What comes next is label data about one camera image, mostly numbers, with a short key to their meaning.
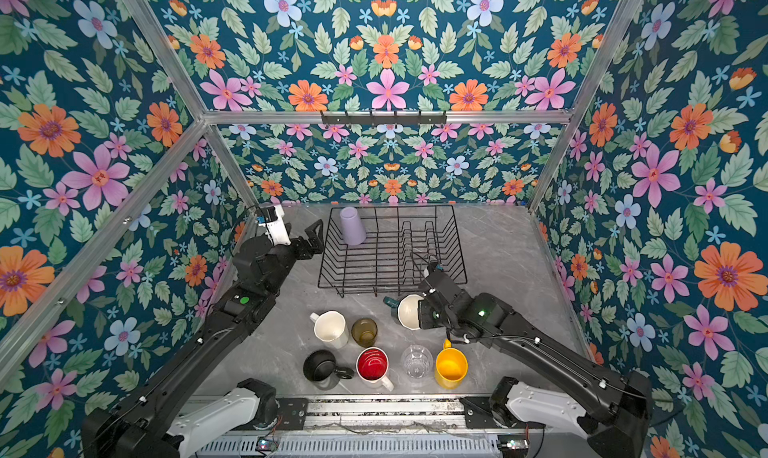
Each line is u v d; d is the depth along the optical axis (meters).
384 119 0.93
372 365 0.80
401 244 1.04
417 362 0.82
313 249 0.67
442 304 0.54
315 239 0.67
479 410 0.72
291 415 0.74
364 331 0.86
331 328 0.84
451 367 0.80
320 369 0.80
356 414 0.75
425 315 0.64
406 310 0.80
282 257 0.62
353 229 1.01
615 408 0.39
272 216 0.61
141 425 0.38
